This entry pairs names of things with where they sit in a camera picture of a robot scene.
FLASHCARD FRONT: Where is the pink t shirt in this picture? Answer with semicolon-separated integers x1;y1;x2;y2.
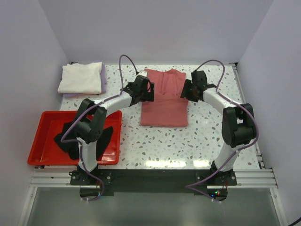
140;69;188;128

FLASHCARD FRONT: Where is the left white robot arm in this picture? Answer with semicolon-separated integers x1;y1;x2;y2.
74;74;155;185

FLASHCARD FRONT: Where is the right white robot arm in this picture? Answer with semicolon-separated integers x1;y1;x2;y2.
181;71;257;185

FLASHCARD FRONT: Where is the folded lavender t shirt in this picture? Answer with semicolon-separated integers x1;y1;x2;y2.
63;64;107;98

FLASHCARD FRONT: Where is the folded white t shirt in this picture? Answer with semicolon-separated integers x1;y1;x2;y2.
57;62;102;94

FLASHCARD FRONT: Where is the black t shirt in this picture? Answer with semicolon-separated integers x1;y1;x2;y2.
53;121;115;161

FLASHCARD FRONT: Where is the red plastic bin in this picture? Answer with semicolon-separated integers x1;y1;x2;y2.
27;111;122;166

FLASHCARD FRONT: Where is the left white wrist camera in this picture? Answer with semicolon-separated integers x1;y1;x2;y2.
137;70;148;77

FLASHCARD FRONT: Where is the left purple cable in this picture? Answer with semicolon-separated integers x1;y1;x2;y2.
60;54;141;203

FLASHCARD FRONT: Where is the purple cable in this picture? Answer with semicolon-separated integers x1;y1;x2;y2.
60;54;141;203
185;59;261;201

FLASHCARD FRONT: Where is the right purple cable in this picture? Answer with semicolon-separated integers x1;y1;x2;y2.
185;59;261;201

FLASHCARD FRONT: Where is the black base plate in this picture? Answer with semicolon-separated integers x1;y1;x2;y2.
69;169;238;198

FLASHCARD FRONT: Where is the aluminium frame rail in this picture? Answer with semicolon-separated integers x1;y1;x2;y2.
17;61;280;226

